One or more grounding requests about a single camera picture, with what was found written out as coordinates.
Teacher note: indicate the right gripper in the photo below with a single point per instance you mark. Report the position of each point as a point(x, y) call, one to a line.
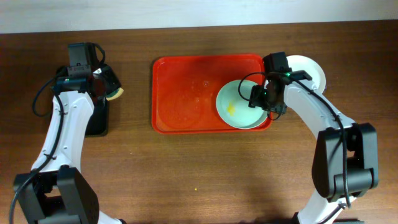
point(259, 99)

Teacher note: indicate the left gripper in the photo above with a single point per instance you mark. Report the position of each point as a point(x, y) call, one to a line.
point(109, 78)

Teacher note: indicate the green yellow sponge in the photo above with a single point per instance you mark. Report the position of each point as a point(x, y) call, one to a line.
point(115, 94)

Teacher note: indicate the light green plate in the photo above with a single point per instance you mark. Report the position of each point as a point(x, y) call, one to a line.
point(235, 111)

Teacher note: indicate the white plate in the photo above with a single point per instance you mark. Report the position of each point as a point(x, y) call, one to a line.
point(300, 62)

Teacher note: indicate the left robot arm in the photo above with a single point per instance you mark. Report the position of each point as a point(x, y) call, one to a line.
point(55, 191)

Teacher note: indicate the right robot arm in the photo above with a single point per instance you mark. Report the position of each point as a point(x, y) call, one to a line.
point(345, 163)

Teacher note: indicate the black tray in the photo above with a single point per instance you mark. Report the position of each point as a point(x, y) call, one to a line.
point(98, 121)

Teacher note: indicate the red plastic tray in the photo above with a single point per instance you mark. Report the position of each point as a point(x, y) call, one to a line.
point(184, 90)

